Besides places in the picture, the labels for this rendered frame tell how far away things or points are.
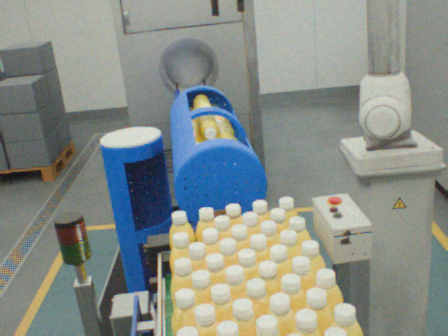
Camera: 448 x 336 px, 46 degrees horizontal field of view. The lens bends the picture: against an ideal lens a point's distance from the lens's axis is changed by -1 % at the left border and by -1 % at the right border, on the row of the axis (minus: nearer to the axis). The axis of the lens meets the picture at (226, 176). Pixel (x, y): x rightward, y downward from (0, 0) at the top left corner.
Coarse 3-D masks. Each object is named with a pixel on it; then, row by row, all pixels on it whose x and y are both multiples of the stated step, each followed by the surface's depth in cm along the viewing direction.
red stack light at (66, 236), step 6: (84, 222) 114; (60, 228) 111; (66, 228) 111; (72, 228) 111; (78, 228) 112; (84, 228) 114; (60, 234) 112; (66, 234) 112; (72, 234) 112; (78, 234) 113; (84, 234) 114; (60, 240) 113; (66, 240) 112; (72, 240) 112; (78, 240) 113
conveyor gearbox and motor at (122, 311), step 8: (120, 296) 155; (128, 296) 155; (144, 296) 154; (120, 304) 152; (128, 304) 151; (144, 304) 151; (152, 304) 153; (112, 312) 148; (120, 312) 148; (128, 312) 148; (144, 312) 147; (152, 312) 151; (112, 320) 147; (120, 320) 147; (128, 320) 147; (144, 320) 148; (112, 328) 149; (120, 328) 148; (128, 328) 148
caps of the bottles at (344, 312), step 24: (312, 240) 125; (216, 264) 120; (264, 264) 117; (216, 288) 110; (264, 288) 110; (288, 288) 110; (312, 288) 107; (240, 312) 103; (312, 312) 99; (336, 312) 99
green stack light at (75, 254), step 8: (88, 240) 117; (64, 248) 113; (72, 248) 113; (80, 248) 114; (88, 248) 116; (64, 256) 114; (72, 256) 113; (80, 256) 114; (88, 256) 116; (72, 264) 114
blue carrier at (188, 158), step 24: (192, 96) 239; (216, 96) 240; (192, 144) 166; (216, 144) 158; (240, 144) 162; (192, 168) 159; (216, 168) 160; (240, 168) 161; (192, 192) 162; (216, 192) 163; (240, 192) 164; (264, 192) 165; (192, 216) 165
